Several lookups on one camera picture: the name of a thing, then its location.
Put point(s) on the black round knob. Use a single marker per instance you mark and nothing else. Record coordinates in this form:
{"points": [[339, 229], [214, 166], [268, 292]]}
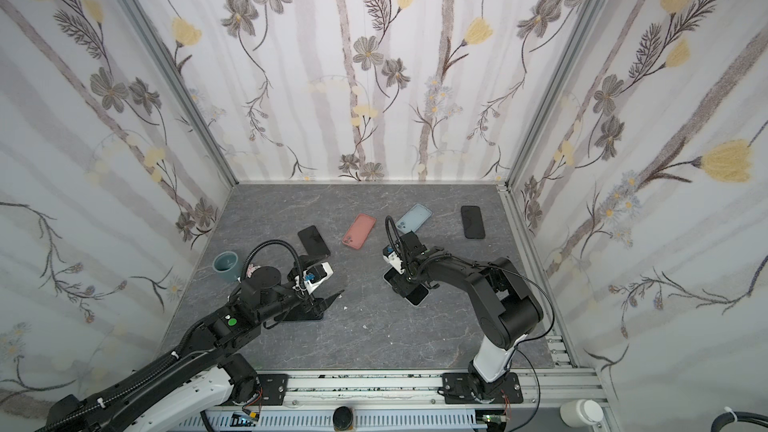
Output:
{"points": [[343, 419]]}

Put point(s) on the black phone case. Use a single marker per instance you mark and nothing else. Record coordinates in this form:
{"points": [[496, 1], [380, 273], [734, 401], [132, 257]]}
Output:
{"points": [[472, 222]]}

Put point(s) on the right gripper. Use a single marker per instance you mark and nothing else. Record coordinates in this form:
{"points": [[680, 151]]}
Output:
{"points": [[405, 276]]}

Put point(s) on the pink phone case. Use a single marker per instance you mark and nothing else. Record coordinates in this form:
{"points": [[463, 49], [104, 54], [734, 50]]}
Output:
{"points": [[357, 234]]}

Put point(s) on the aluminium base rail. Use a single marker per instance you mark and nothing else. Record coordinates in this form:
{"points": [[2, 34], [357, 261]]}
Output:
{"points": [[408, 400]]}

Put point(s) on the teal ceramic cup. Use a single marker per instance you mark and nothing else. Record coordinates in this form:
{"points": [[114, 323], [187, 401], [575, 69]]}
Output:
{"points": [[228, 266]]}

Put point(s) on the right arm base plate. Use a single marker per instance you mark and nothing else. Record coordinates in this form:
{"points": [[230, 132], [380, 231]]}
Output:
{"points": [[470, 388]]}

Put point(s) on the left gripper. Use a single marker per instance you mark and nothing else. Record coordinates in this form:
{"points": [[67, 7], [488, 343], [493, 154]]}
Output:
{"points": [[310, 304]]}

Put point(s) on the black phone far left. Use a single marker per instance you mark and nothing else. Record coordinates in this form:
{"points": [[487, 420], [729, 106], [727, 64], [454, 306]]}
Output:
{"points": [[313, 242]]}

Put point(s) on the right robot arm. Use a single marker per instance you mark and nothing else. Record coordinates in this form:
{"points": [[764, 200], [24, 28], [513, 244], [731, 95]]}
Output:
{"points": [[505, 307]]}

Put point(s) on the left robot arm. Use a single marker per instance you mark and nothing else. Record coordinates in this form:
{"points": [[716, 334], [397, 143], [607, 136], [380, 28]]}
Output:
{"points": [[205, 368]]}

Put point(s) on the light blue case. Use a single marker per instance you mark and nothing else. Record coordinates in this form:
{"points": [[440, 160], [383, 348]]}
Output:
{"points": [[414, 293], [414, 219]]}

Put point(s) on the white cylinder object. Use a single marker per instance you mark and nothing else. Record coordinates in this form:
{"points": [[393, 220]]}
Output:
{"points": [[581, 413]]}

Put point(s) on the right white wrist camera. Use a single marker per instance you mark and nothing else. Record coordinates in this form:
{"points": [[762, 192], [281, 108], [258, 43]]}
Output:
{"points": [[393, 259]]}

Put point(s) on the small pink white toy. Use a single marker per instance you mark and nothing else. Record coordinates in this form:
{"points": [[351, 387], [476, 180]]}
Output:
{"points": [[251, 268]]}

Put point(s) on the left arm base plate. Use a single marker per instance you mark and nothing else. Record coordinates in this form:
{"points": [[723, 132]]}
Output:
{"points": [[270, 391]]}

